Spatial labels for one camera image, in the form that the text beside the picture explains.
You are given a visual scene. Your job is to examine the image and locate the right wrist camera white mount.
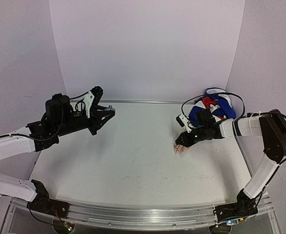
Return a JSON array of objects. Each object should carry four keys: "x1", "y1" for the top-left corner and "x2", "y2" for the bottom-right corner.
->
[{"x1": 176, "y1": 114, "x2": 197, "y2": 133}]

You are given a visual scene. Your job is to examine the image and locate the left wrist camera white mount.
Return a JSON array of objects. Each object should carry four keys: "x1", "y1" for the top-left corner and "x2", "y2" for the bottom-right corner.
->
[{"x1": 75, "y1": 90, "x2": 95, "y2": 118}]

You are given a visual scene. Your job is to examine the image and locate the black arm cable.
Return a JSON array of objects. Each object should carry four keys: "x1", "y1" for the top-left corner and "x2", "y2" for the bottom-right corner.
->
[
  {"x1": 181, "y1": 91, "x2": 286, "y2": 171},
  {"x1": 0, "y1": 94, "x2": 89, "y2": 147}
]

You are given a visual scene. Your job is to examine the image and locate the aluminium front rail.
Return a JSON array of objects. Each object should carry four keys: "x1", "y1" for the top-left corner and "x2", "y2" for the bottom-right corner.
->
[{"x1": 12, "y1": 193, "x2": 274, "y2": 231}]

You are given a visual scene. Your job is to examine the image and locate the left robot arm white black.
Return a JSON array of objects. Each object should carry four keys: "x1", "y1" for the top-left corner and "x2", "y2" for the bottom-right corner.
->
[{"x1": 0, "y1": 86, "x2": 115, "y2": 213}]

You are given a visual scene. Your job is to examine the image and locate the clear nail polish bottle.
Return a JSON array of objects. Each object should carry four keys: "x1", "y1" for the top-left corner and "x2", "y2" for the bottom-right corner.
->
[{"x1": 108, "y1": 105, "x2": 115, "y2": 111}]

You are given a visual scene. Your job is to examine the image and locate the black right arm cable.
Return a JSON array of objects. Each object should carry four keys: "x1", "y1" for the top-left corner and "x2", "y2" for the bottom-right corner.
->
[{"x1": 181, "y1": 91, "x2": 286, "y2": 171}]

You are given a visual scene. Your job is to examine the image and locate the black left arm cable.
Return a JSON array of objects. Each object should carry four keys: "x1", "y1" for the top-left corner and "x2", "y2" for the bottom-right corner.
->
[{"x1": 0, "y1": 94, "x2": 89, "y2": 147}]

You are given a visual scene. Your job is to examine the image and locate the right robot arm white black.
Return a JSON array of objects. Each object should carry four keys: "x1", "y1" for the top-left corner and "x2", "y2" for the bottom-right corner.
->
[{"x1": 175, "y1": 109, "x2": 286, "y2": 215}]

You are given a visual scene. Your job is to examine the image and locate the mannequin hand with long nails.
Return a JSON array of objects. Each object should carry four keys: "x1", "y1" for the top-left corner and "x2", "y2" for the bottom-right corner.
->
[{"x1": 174, "y1": 145, "x2": 191, "y2": 155}]

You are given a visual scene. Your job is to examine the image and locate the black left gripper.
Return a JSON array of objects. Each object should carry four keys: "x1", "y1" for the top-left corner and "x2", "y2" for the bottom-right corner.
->
[{"x1": 56, "y1": 106, "x2": 115, "y2": 137}]

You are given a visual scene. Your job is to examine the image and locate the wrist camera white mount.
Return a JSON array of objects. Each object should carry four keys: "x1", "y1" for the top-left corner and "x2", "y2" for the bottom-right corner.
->
[
  {"x1": 75, "y1": 90, "x2": 95, "y2": 118},
  {"x1": 176, "y1": 114, "x2": 197, "y2": 133}
]

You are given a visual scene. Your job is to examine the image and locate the blue white red jacket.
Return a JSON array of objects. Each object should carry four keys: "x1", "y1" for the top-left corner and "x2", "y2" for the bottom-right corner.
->
[{"x1": 188, "y1": 88, "x2": 237, "y2": 126}]

